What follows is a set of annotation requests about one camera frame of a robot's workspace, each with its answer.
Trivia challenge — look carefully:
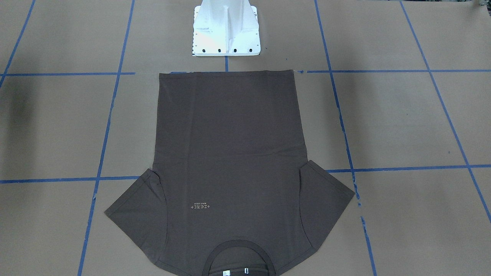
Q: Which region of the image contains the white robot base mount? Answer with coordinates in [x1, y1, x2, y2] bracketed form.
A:
[192, 0, 261, 57]

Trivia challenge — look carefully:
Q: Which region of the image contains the dark brown t-shirt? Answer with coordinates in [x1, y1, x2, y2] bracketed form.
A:
[105, 70, 354, 276]

